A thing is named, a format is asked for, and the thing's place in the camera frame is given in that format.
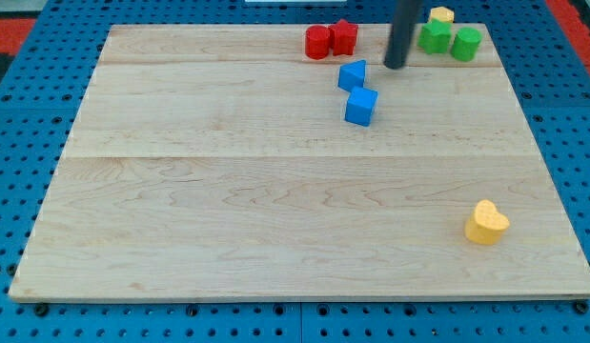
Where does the green cylinder block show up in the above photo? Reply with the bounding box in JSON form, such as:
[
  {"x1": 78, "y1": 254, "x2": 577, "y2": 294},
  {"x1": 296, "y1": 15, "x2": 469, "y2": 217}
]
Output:
[{"x1": 450, "y1": 27, "x2": 482, "y2": 62}]

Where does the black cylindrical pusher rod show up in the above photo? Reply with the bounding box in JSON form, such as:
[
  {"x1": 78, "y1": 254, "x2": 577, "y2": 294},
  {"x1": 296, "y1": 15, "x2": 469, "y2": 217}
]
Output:
[{"x1": 383, "y1": 0, "x2": 423, "y2": 70}]

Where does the blue triangle block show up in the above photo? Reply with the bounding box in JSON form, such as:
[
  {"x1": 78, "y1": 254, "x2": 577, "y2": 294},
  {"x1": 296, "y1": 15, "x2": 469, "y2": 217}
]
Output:
[{"x1": 337, "y1": 60, "x2": 367, "y2": 91}]

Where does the red star block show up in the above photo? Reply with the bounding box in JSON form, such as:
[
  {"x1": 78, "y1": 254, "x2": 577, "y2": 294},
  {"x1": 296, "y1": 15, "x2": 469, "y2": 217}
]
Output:
[{"x1": 328, "y1": 19, "x2": 358, "y2": 56}]

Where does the green star block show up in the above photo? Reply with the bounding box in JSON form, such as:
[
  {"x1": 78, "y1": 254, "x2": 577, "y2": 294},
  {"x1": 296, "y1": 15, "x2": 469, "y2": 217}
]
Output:
[{"x1": 417, "y1": 19, "x2": 452, "y2": 54}]

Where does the blue cube block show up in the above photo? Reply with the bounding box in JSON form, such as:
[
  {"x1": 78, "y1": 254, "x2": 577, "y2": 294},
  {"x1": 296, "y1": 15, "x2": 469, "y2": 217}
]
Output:
[{"x1": 344, "y1": 87, "x2": 378, "y2": 127}]

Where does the wooden board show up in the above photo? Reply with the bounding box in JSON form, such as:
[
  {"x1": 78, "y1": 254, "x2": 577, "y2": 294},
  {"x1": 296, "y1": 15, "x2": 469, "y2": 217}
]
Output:
[{"x1": 10, "y1": 24, "x2": 590, "y2": 304}]

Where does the yellow pentagon block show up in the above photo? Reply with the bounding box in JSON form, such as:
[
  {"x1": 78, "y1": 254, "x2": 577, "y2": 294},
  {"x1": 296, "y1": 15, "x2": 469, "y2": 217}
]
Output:
[{"x1": 428, "y1": 7, "x2": 455, "y2": 23}]

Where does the yellow heart block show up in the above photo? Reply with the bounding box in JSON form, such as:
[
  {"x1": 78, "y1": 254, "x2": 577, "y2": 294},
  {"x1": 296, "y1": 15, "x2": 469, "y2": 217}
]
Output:
[{"x1": 464, "y1": 199, "x2": 510, "y2": 245}]

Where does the red cylinder block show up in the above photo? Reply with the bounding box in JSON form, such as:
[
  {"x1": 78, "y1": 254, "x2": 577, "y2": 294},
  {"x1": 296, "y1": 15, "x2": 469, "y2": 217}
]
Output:
[{"x1": 304, "y1": 25, "x2": 331, "y2": 60}]

